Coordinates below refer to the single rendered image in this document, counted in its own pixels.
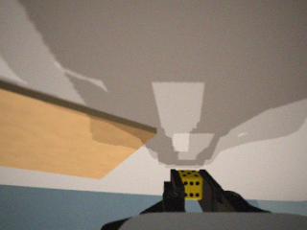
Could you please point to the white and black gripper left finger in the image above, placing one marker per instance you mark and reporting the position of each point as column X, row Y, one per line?
column 172, row 200

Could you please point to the yellow die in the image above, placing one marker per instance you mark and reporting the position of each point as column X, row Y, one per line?
column 192, row 182

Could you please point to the tan square mat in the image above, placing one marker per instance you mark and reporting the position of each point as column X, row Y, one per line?
column 43, row 133

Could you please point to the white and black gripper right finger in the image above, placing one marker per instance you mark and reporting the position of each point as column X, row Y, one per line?
column 215, row 199

